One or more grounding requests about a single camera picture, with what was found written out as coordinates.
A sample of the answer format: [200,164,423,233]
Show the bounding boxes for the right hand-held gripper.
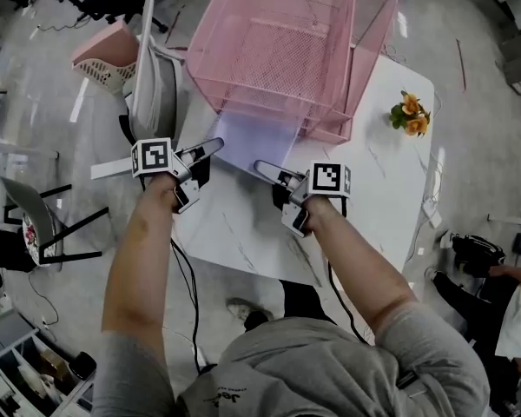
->
[254,159,353,239]

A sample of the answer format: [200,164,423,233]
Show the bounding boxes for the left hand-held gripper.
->
[131,136,225,215]

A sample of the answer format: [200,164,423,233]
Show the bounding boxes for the pink mesh basket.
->
[186,0,399,145]

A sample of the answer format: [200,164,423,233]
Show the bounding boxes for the person's left forearm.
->
[102,174,177,334]

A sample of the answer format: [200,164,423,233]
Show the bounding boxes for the person's right forearm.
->
[303,195,418,334]

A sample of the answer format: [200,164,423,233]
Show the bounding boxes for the white mesh office chair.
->
[90,0,188,182]

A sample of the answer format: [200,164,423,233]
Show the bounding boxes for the person's black trouser leg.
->
[280,278,331,321]

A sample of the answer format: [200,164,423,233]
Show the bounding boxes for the person's grey shoe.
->
[225,297,274,332]

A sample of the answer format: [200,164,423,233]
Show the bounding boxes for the orange artificial flowers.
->
[389,89,432,137]

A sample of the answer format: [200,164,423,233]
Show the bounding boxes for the white power strip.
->
[420,195,443,229]

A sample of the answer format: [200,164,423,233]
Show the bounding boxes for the grey armchair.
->
[0,175,64,268]

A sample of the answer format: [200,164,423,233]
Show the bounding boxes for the white side table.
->
[0,132,60,234]

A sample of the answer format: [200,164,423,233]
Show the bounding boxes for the floral seat cushion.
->
[21,213,56,267]

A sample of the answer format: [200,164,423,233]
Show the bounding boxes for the person's grey t-shirt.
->
[90,301,491,417]

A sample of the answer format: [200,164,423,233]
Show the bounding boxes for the thin red stick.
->
[455,38,467,93]

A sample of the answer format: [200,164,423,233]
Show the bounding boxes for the black bag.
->
[451,234,507,277]

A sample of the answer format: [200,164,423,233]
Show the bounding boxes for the black trash bin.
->
[69,351,97,381]

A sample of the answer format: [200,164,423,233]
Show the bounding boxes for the brown cardboard box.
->
[41,349,70,381]

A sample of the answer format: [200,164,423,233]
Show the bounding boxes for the white metal shelving unit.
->
[0,310,96,417]

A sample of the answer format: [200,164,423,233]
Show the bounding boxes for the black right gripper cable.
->
[326,261,371,346]

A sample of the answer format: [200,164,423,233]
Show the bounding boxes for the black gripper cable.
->
[326,261,371,346]
[168,237,205,375]

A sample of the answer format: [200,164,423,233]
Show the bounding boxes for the black frame stool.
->
[3,183,109,264]

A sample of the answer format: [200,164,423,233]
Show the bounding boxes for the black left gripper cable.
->
[168,237,205,375]

